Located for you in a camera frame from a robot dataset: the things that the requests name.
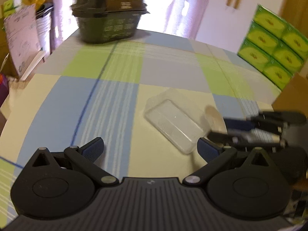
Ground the clear plastic lid box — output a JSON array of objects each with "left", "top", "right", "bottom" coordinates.
[{"left": 144, "top": 88, "right": 211, "bottom": 155}]

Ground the beige round disc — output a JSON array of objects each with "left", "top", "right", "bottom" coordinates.
[{"left": 205, "top": 105, "right": 227, "bottom": 134}]

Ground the pink printed cardboard sheet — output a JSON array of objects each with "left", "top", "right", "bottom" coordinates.
[{"left": 4, "top": 5, "right": 46, "bottom": 81}]

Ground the green tissue box stack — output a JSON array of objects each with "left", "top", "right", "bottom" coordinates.
[{"left": 238, "top": 4, "right": 307, "bottom": 90}]

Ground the purple curtain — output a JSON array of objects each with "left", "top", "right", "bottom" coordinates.
[{"left": 19, "top": 0, "right": 216, "bottom": 51}]

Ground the brown cardboard box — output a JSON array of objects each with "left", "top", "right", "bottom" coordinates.
[{"left": 271, "top": 73, "right": 308, "bottom": 117}]

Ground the checkered tablecloth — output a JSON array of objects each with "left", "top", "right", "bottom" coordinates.
[{"left": 1, "top": 30, "right": 280, "bottom": 226}]

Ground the dark green lidded basket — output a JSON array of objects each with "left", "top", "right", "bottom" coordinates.
[{"left": 71, "top": 0, "right": 147, "bottom": 44}]

